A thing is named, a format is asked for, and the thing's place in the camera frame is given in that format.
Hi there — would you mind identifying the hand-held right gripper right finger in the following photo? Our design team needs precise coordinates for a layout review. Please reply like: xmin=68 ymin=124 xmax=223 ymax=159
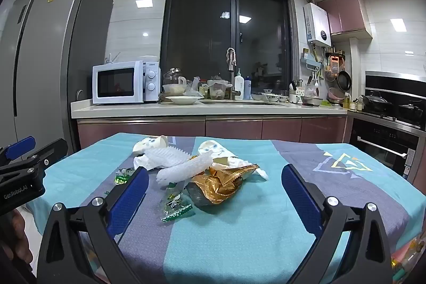
xmin=281 ymin=163 xmax=395 ymax=284

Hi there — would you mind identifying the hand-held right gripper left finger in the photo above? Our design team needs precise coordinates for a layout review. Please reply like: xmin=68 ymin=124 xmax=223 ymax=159
xmin=36 ymin=167 xmax=150 ymax=284

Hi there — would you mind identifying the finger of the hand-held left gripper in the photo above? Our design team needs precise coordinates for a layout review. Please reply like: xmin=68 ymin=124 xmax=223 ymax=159
xmin=25 ymin=138 xmax=69 ymax=169
xmin=0 ymin=136 xmax=36 ymax=162

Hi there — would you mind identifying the green candy wrapper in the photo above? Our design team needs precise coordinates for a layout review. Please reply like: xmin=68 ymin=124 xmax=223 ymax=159
xmin=115 ymin=167 xmax=136 ymax=185
xmin=161 ymin=197 xmax=195 ymax=224
xmin=166 ymin=182 xmax=183 ymax=201

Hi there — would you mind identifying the white paper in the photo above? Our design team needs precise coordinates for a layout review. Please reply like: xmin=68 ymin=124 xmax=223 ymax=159
xmin=134 ymin=154 xmax=157 ymax=170

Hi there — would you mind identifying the white tissue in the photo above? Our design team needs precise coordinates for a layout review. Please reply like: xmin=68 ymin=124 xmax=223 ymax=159
xmin=213 ymin=156 xmax=269 ymax=181

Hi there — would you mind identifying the white foam net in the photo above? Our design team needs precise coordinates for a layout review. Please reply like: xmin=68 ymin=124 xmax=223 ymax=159
xmin=143 ymin=146 xmax=190 ymax=170
xmin=156 ymin=153 xmax=215 ymax=187

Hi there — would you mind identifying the gold snack bag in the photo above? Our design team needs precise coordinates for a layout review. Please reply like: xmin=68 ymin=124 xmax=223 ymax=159
xmin=185 ymin=163 xmax=260 ymax=207

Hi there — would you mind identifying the crushed white blue-dotted paper cup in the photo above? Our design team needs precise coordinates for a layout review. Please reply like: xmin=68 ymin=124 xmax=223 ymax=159
xmin=198 ymin=140 xmax=240 ymax=168

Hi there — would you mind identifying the person's left hand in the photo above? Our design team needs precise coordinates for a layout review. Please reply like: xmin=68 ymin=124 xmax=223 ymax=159
xmin=10 ymin=209 xmax=34 ymax=266

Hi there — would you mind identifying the teal and grey tablecloth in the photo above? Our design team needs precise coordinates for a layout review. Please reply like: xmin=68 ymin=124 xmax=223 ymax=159
xmin=31 ymin=133 xmax=426 ymax=284

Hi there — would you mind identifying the white microwave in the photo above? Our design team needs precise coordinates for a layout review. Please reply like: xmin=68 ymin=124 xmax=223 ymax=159
xmin=92 ymin=60 xmax=161 ymax=105

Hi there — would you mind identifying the grey refrigerator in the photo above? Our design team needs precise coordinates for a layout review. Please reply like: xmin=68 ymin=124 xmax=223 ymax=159
xmin=0 ymin=0 xmax=114 ymax=151

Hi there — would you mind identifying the black oven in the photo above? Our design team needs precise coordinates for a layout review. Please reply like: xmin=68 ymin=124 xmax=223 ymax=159
xmin=348 ymin=118 xmax=420 ymax=178

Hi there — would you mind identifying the kitchen counter with pink cabinets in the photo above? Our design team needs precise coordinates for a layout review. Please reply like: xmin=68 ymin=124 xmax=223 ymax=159
xmin=71 ymin=98 xmax=350 ymax=150

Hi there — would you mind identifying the metal bowl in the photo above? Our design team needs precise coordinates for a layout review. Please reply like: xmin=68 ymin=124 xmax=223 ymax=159
xmin=300 ymin=95 xmax=324 ymax=106

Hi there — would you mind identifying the white utensil holder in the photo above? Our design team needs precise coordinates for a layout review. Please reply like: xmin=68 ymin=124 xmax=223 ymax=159
xmin=289 ymin=79 xmax=305 ymax=104

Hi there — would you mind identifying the stack of pink bowls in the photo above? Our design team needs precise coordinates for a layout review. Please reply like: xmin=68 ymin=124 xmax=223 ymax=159
xmin=327 ymin=88 xmax=347 ymax=105

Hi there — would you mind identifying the white plate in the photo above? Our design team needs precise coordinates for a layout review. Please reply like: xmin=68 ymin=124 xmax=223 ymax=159
xmin=165 ymin=95 xmax=204 ymax=105

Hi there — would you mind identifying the colourful printed cloth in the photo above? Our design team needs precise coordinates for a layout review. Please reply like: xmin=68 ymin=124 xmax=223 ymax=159
xmin=391 ymin=232 xmax=425 ymax=284

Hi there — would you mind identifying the white pitcher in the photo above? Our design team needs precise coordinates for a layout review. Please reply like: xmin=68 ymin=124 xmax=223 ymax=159
xmin=162 ymin=76 xmax=187 ymax=96

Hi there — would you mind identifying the black wok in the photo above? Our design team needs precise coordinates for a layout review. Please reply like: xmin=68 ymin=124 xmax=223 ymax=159
xmin=361 ymin=89 xmax=393 ymax=113

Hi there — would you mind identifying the black frying pan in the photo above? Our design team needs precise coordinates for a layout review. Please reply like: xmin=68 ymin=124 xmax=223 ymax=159
xmin=337 ymin=71 xmax=351 ymax=92

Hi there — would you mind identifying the white soap bottle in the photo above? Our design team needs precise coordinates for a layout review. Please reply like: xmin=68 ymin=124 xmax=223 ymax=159
xmin=234 ymin=68 xmax=244 ymax=100

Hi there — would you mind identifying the glass jar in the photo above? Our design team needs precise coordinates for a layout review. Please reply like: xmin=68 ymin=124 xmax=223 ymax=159
xmin=163 ymin=68 xmax=182 ymax=85

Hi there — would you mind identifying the metal faucet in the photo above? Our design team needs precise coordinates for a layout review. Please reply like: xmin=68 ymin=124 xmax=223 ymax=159
xmin=227 ymin=48 xmax=241 ymax=100

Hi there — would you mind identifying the clear plastic container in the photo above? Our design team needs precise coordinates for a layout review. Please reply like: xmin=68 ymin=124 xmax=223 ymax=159
xmin=207 ymin=80 xmax=232 ymax=100

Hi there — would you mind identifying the black pot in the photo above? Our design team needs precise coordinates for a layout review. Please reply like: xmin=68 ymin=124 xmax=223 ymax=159
xmin=398 ymin=102 xmax=424 ymax=121

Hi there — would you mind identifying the black range hood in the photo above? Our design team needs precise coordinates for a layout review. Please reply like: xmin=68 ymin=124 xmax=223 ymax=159
xmin=364 ymin=70 xmax=426 ymax=98

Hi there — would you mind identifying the white water heater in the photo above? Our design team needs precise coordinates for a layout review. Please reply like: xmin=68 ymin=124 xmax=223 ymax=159
xmin=303 ymin=2 xmax=332 ymax=48

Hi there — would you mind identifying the dark kitchen window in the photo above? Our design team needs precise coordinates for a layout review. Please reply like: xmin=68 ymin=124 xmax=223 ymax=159
xmin=161 ymin=0 xmax=297 ymax=101

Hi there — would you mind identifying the teal wall rack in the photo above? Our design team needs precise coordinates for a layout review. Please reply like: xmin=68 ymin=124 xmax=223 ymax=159
xmin=300 ymin=49 xmax=322 ymax=69

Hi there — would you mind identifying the pink wall cabinet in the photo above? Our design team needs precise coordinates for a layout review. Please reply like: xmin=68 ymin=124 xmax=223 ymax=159
xmin=316 ymin=0 xmax=372 ymax=40

